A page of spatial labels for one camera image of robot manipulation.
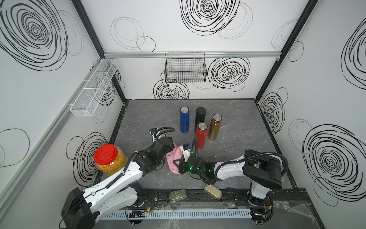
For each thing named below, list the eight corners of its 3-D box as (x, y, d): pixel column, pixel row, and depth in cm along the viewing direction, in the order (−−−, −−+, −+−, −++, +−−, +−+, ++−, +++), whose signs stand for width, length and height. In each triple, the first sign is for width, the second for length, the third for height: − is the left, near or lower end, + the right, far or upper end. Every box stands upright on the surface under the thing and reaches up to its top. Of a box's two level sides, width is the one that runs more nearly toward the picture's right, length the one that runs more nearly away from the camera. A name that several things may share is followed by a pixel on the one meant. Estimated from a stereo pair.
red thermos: (196, 149, 94) (199, 131, 77) (196, 140, 98) (198, 121, 81) (204, 149, 94) (208, 131, 77) (203, 140, 98) (207, 121, 81)
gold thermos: (208, 140, 98) (212, 122, 81) (207, 132, 102) (211, 113, 85) (217, 140, 98) (223, 122, 81) (215, 132, 102) (221, 113, 85)
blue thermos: (180, 132, 102) (179, 113, 85) (180, 126, 106) (180, 106, 89) (188, 132, 102) (189, 113, 85) (188, 126, 106) (189, 106, 89)
